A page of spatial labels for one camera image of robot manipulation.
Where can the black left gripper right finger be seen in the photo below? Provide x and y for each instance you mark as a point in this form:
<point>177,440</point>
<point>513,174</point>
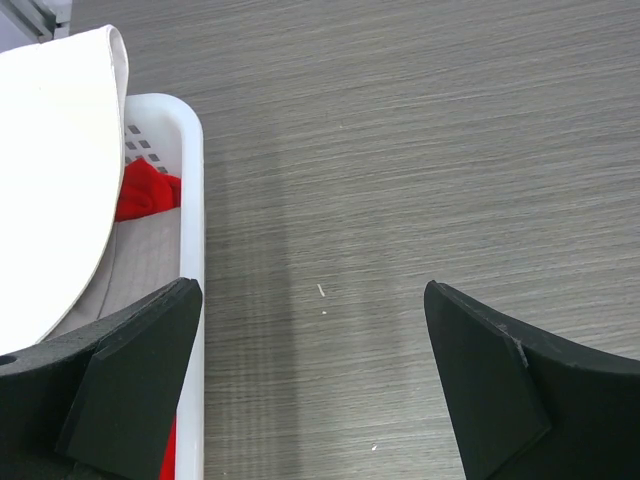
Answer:
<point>494,407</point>

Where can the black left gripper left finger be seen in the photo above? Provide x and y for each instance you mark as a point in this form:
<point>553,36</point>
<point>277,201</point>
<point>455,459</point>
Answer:
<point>122,415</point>

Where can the white plastic laundry basket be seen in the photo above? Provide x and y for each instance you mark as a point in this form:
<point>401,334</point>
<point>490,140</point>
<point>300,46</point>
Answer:
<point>166,131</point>

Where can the red t shirt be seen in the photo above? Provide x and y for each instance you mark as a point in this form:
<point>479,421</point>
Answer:
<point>146,191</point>

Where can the white t shirt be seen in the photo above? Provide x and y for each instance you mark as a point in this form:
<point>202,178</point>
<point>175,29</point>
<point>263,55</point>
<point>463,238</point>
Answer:
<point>62,161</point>

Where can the aluminium frame post left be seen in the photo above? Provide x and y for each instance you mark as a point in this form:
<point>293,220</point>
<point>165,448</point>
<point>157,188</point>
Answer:
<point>39,20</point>

